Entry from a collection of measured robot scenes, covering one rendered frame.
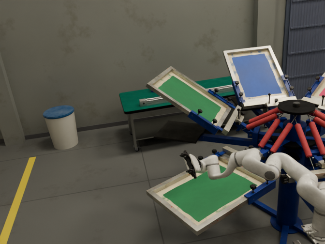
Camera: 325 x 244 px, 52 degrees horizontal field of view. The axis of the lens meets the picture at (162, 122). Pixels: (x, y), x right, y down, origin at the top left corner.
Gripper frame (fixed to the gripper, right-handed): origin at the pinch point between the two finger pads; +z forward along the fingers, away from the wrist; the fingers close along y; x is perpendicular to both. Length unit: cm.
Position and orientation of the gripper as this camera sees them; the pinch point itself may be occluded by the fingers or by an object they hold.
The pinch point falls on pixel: (185, 162)
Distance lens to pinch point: 180.3
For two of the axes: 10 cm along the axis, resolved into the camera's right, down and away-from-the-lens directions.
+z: -4.1, -2.1, -8.8
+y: 3.3, 8.7, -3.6
